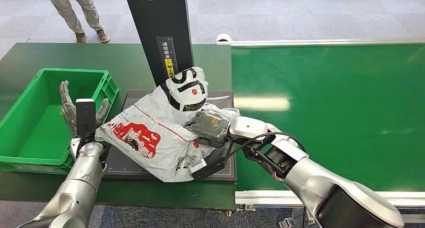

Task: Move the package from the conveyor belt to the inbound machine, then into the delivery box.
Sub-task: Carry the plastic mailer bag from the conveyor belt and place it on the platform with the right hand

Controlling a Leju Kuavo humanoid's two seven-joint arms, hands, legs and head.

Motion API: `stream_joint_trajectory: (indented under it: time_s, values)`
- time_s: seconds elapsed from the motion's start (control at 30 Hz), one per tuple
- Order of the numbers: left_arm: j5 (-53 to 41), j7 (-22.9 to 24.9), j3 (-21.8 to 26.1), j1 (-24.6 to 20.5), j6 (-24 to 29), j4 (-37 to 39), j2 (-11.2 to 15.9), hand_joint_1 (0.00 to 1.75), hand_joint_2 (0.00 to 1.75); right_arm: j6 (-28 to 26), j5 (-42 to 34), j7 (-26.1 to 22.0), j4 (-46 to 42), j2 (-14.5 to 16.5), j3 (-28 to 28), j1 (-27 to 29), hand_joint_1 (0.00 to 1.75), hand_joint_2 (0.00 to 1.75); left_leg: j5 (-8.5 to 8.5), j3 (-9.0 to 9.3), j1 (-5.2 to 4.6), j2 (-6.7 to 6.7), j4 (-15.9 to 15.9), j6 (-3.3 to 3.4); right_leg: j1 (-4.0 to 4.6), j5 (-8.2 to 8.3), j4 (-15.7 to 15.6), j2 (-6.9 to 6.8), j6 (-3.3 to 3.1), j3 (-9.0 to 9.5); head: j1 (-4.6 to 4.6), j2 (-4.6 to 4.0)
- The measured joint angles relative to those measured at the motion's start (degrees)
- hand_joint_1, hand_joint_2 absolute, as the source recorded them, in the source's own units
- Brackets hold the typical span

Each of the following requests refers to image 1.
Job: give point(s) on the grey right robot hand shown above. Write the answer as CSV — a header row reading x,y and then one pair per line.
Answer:
x,y
210,127

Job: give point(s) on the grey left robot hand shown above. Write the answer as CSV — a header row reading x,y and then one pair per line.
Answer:
x,y
69,115

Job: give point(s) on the white package with black tape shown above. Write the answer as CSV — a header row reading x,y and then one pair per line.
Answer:
x,y
159,120

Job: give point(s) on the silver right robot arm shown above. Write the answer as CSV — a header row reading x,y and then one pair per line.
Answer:
x,y
332,193

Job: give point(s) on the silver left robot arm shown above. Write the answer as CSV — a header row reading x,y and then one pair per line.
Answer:
x,y
79,183

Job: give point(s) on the white conveyor roller cap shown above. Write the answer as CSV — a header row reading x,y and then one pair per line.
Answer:
x,y
224,38

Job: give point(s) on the black inbound scanning machine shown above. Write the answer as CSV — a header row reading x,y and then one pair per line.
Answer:
x,y
156,20

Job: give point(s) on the green conveyor belt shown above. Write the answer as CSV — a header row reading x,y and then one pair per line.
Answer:
x,y
332,120

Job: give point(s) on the green plastic crate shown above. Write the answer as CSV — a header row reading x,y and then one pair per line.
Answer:
x,y
36,133

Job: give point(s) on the person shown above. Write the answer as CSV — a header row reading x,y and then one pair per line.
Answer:
x,y
66,10

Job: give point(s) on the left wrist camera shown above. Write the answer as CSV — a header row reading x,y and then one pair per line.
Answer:
x,y
85,115

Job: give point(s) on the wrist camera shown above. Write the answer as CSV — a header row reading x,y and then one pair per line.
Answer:
x,y
85,115
212,163

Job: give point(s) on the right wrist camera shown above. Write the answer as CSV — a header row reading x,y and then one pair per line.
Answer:
x,y
212,163

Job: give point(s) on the aluminium conveyor frame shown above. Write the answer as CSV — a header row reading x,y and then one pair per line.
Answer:
x,y
332,42

